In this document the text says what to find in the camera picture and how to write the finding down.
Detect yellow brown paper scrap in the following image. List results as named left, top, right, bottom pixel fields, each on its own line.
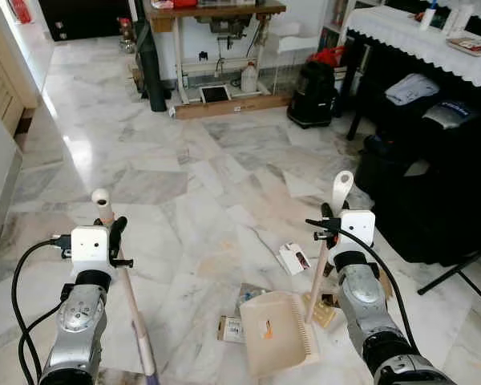
left=304, top=294, right=338, bottom=330

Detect white bottle blue cap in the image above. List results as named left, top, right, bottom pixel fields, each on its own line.
left=420, top=0, right=439, bottom=32

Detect beige handled broom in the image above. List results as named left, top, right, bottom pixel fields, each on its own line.
left=91, top=188, right=161, bottom=385

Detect wooden top work table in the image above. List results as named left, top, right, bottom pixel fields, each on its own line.
left=148, top=0, right=294, bottom=106

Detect white printed card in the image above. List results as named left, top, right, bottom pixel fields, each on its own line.
left=278, top=241, right=312, bottom=277

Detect beige long handled dustpan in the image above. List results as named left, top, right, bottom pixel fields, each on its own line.
left=238, top=170, right=355, bottom=380

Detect black bag blue print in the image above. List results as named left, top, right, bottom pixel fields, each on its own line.
left=420, top=99, right=481, bottom=134

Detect red object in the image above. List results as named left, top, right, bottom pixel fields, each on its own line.
left=7, top=0, right=32, bottom=24

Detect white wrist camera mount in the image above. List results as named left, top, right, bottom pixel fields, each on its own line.
left=338, top=209, right=377, bottom=249
left=71, top=226, right=114, bottom=266

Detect red cloth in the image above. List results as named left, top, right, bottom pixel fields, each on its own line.
left=313, top=46, right=346, bottom=67

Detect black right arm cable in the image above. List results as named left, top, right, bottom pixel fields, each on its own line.
left=335, top=228, right=422, bottom=354

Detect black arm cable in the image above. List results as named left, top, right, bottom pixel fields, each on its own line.
left=11, top=235, right=73, bottom=385
left=335, top=228, right=422, bottom=354

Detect large black bag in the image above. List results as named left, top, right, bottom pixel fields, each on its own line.
left=356, top=95, right=481, bottom=266

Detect tall black tube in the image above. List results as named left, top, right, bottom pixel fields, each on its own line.
left=135, top=19, right=168, bottom=112

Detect white framed tablet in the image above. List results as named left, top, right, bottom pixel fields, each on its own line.
left=200, top=83, right=232, bottom=104

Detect black stand legs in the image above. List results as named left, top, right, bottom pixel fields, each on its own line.
left=416, top=247, right=481, bottom=314

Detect black low cabinet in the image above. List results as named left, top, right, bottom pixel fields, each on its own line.
left=38, top=0, right=146, bottom=42

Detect colourful book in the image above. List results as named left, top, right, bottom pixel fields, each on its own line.
left=447, top=35, right=481, bottom=58

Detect black canister vacuum cleaner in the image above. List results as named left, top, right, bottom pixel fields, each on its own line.
left=286, top=59, right=338, bottom=130

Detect folded white grey cloth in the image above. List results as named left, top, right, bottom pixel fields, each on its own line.
left=384, top=73, right=441, bottom=107

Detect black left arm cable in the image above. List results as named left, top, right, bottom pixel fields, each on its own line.
left=11, top=235, right=73, bottom=385

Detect black table leg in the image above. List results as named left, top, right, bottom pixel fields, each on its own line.
left=346, top=38, right=371, bottom=142

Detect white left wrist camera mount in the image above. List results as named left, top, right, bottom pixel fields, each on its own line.
left=71, top=226, right=114, bottom=266

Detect white lace tablecloth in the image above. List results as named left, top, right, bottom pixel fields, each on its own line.
left=346, top=6, right=481, bottom=96

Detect dark printed paper scrap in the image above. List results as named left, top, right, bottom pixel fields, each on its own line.
left=240, top=282, right=266, bottom=302

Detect wooden floor board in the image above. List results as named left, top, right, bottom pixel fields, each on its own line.
left=173, top=91, right=294, bottom=120

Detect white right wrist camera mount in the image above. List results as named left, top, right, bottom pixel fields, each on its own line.
left=338, top=209, right=377, bottom=249

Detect white plastic jug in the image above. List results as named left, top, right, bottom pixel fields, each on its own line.
left=239, top=61, right=260, bottom=94

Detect small white printed box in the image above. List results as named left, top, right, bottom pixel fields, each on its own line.
left=217, top=314, right=246, bottom=345

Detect wooden slatted door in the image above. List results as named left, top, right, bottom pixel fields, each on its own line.
left=0, top=14, right=39, bottom=139

